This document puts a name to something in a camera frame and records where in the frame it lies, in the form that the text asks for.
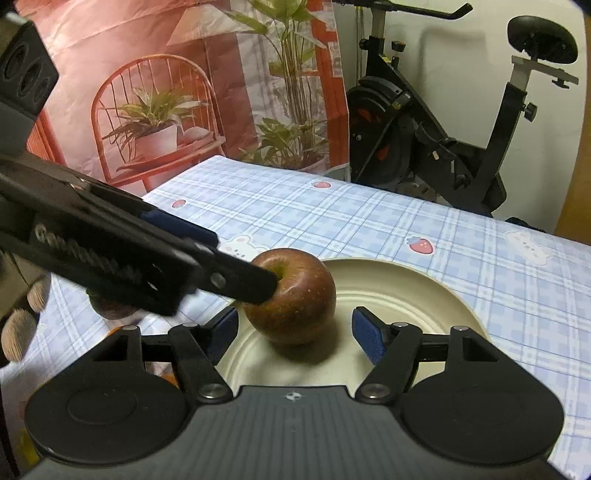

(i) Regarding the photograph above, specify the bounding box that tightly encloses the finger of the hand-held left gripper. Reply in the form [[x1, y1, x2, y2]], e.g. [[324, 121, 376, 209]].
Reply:
[[69, 172, 219, 252], [0, 182, 280, 318]]

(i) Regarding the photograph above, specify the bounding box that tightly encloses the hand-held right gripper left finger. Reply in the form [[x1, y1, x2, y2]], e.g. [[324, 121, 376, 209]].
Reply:
[[90, 305, 240, 403]]

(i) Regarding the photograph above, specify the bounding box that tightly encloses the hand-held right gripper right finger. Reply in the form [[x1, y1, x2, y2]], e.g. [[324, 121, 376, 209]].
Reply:
[[351, 306, 502, 404]]

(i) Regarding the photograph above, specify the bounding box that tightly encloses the dark purple mangosteen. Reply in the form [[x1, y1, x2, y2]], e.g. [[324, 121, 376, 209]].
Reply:
[[90, 295, 137, 320]]

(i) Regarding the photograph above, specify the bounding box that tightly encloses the red apple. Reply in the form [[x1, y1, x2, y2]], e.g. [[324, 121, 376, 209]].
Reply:
[[243, 248, 337, 347]]

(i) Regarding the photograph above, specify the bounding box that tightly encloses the wooden door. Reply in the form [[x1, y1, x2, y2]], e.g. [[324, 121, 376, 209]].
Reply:
[[553, 138, 591, 250]]

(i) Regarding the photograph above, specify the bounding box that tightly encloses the black exercise bike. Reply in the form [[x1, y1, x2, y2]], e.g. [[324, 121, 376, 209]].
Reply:
[[332, 0, 580, 217]]

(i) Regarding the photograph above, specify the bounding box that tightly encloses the blue plaid tablecloth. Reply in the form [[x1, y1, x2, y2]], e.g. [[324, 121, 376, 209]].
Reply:
[[0, 155, 591, 478]]

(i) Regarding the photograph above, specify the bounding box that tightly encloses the person's left hand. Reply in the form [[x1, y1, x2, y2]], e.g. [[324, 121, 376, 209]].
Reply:
[[0, 272, 52, 367]]

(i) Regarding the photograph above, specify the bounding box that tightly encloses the beige round plate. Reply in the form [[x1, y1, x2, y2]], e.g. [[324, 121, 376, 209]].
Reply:
[[215, 258, 490, 400]]

